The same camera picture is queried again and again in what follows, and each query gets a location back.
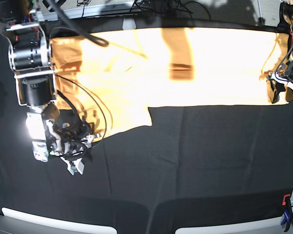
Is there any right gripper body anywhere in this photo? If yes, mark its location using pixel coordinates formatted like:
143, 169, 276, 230
26, 103, 92, 162

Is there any yellow t-shirt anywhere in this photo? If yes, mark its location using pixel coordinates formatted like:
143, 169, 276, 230
52, 27, 290, 137

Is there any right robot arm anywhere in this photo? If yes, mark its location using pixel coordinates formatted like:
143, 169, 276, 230
0, 0, 97, 174

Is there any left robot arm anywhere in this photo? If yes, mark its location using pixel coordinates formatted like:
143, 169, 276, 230
267, 0, 293, 93

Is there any black table cloth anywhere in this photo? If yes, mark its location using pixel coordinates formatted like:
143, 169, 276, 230
0, 17, 293, 234

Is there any grey tag on cloth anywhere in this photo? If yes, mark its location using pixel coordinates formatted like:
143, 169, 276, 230
122, 18, 137, 30

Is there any red blue clamp bottom right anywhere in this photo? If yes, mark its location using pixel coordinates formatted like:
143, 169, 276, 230
281, 194, 293, 233

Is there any black cable bundle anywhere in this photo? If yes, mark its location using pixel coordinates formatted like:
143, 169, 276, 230
75, 0, 218, 19

